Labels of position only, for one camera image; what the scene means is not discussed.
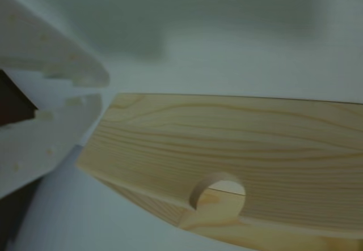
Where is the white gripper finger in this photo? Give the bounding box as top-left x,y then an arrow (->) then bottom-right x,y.
0,0 -> 111,88
0,93 -> 103,198

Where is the light wooden box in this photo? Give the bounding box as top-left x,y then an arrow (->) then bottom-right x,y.
75,92 -> 363,251

